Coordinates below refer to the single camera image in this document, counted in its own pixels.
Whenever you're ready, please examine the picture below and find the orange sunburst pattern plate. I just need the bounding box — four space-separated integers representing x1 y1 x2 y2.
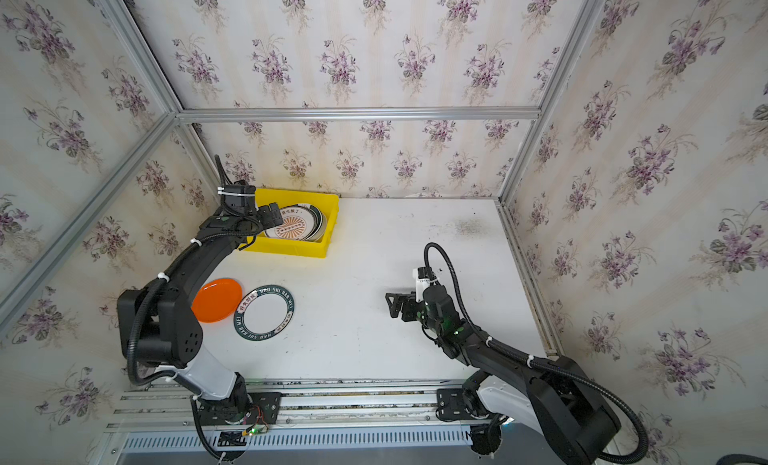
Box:
264 204 321 241

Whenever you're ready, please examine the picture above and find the green red ringed plate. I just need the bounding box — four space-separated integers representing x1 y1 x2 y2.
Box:
315 210 328 241

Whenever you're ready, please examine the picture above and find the large green rimmed plate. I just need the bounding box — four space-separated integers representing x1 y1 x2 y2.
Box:
233 285 295 342

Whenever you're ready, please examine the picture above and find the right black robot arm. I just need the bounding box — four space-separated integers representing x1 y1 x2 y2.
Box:
385 283 650 464

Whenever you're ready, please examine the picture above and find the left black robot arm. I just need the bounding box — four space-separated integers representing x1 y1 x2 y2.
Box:
116 180 283 414

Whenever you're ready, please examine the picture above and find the yellow plastic bin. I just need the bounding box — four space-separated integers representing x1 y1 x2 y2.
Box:
246 189 340 258

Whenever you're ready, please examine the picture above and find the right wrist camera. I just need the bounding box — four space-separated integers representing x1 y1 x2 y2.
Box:
413 266 438 302

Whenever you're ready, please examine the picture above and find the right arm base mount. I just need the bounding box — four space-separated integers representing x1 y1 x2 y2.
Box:
435 371 511 424

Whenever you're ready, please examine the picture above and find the aluminium frame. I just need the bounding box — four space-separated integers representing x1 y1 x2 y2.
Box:
1 0 605 330

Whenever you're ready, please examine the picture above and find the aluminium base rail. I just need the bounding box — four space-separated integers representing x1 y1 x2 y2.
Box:
105 379 464 432

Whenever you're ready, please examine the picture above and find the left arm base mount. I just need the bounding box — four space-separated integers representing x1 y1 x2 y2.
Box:
193 373 283 426

